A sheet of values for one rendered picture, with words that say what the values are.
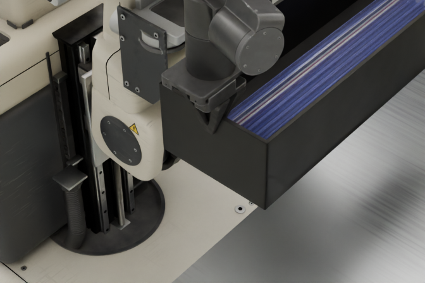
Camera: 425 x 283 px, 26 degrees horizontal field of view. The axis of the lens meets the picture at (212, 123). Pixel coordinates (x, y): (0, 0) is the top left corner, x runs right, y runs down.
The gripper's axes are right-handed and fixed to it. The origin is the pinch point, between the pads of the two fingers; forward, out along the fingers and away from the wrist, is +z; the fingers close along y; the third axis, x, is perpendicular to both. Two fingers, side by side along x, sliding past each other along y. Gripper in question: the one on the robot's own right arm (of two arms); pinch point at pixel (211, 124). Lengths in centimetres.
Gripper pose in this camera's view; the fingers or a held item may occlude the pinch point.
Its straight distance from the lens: 111.2
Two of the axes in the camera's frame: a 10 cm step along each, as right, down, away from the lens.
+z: 0.1, 7.5, 6.6
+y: 6.6, -5.0, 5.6
